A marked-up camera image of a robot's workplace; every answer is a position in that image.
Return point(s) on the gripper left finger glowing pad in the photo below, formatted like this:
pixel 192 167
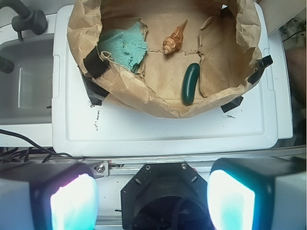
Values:
pixel 48 196

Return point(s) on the golden spiral shell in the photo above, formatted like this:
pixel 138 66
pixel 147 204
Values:
pixel 173 42

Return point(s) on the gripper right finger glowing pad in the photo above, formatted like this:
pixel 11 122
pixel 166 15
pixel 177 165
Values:
pixel 267 193

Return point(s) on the teal woven cloth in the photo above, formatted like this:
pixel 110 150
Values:
pixel 127 47

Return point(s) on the grey toy sink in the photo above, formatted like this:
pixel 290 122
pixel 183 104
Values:
pixel 26 93

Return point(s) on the black faucet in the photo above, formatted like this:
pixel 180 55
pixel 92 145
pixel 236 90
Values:
pixel 27 18

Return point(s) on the brown paper bag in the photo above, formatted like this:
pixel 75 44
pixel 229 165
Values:
pixel 222 36

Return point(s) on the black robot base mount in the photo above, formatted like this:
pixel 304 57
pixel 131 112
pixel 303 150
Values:
pixel 165 196

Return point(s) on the aluminium rail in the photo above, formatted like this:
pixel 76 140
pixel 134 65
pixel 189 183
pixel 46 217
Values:
pixel 202 163

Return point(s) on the dark green toy cucumber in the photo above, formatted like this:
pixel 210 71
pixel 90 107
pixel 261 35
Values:
pixel 189 83

